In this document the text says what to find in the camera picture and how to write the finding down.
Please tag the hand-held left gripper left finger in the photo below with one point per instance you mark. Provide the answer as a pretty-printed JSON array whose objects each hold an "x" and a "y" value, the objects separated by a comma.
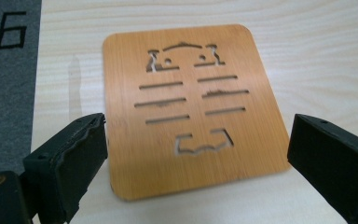
[{"x": 65, "y": 168}]

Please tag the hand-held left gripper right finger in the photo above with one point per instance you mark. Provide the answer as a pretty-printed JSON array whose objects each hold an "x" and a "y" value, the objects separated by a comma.
[{"x": 335, "y": 165}]

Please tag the orange wooden cut-out trivet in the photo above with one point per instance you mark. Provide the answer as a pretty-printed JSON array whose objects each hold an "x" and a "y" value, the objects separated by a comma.
[{"x": 195, "y": 112}]

